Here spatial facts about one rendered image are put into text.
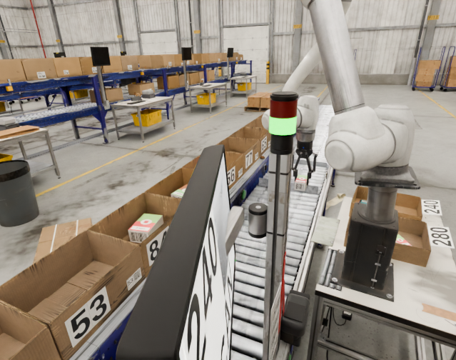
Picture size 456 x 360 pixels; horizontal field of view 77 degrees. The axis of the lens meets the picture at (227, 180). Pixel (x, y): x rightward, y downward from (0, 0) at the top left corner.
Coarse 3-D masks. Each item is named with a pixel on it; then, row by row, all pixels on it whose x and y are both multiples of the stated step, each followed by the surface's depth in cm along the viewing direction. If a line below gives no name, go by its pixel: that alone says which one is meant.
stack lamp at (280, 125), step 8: (272, 104) 52; (280, 104) 51; (288, 104) 51; (296, 104) 52; (272, 112) 52; (280, 112) 51; (288, 112) 51; (296, 112) 52; (272, 120) 53; (280, 120) 52; (288, 120) 52; (272, 128) 53; (280, 128) 52; (288, 128) 52
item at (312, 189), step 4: (260, 180) 229; (264, 180) 228; (260, 184) 230; (264, 184) 229; (292, 184) 219; (292, 188) 221; (308, 188) 215; (312, 188) 214; (316, 188) 213; (304, 192) 218; (308, 192) 217; (312, 192) 215; (316, 192) 214
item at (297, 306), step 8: (288, 296) 82; (296, 296) 82; (304, 296) 82; (288, 304) 79; (296, 304) 79; (304, 304) 79; (288, 312) 77; (296, 312) 77; (304, 312) 77; (288, 320) 76; (296, 320) 75; (304, 320) 76; (288, 328) 75; (296, 328) 74; (304, 328) 75; (296, 336) 79; (296, 344) 79
